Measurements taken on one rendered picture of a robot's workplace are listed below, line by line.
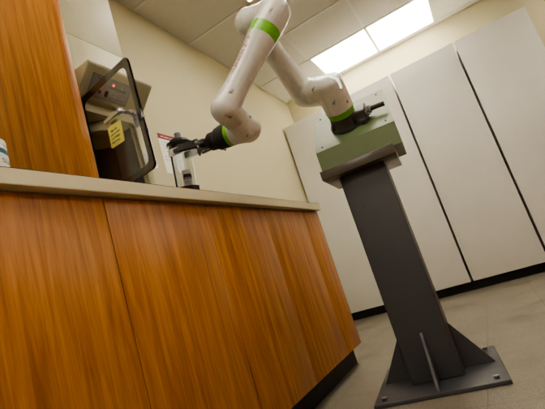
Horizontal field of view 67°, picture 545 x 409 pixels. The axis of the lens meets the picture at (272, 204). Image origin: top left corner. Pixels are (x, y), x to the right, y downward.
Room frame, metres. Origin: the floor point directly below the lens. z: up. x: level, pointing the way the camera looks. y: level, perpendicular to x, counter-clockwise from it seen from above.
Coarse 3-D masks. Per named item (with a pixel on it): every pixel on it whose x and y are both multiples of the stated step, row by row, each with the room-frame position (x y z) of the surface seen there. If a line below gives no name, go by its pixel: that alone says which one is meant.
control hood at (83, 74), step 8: (88, 64) 1.33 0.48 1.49; (96, 64) 1.35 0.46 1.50; (80, 72) 1.34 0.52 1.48; (88, 72) 1.35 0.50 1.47; (96, 72) 1.37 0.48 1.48; (104, 72) 1.39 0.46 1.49; (80, 80) 1.35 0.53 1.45; (88, 80) 1.36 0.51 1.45; (136, 80) 1.53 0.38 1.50; (80, 88) 1.36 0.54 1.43; (144, 88) 1.58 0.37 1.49; (80, 96) 1.38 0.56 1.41; (144, 96) 1.60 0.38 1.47; (144, 104) 1.63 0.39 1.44
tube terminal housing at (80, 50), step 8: (72, 40) 1.42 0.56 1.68; (80, 40) 1.46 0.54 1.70; (72, 48) 1.41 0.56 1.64; (80, 48) 1.45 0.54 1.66; (88, 48) 1.49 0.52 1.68; (96, 48) 1.52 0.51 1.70; (72, 56) 1.41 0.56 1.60; (80, 56) 1.44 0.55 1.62; (88, 56) 1.48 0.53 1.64; (96, 56) 1.51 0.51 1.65; (104, 56) 1.56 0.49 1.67; (112, 56) 1.60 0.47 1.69; (80, 64) 1.43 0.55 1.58; (104, 64) 1.55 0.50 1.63; (112, 64) 1.59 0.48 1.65; (144, 176) 1.65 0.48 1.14; (152, 176) 1.65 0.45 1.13
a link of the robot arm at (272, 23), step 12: (264, 0) 1.35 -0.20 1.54; (276, 0) 1.34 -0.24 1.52; (252, 12) 1.41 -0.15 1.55; (264, 12) 1.34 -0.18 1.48; (276, 12) 1.34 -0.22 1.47; (288, 12) 1.38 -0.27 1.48; (252, 24) 1.35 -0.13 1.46; (264, 24) 1.34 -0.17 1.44; (276, 24) 1.35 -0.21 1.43; (276, 36) 1.37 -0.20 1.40
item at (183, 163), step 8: (176, 144) 1.61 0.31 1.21; (184, 152) 1.62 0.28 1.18; (176, 160) 1.62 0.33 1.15; (184, 160) 1.62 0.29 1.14; (192, 160) 1.65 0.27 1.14; (176, 168) 1.62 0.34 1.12; (184, 168) 1.62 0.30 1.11; (192, 168) 1.65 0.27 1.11; (176, 176) 1.63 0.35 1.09; (184, 176) 1.62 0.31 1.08; (192, 176) 1.64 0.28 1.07; (184, 184) 1.63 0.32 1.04; (192, 184) 1.64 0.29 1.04
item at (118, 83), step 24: (120, 72) 1.22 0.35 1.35; (96, 96) 1.31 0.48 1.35; (120, 96) 1.24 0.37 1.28; (96, 120) 1.33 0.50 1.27; (144, 120) 1.20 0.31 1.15; (96, 144) 1.34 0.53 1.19; (120, 144) 1.27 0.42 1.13; (144, 144) 1.21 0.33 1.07; (120, 168) 1.29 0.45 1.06; (144, 168) 1.23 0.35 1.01
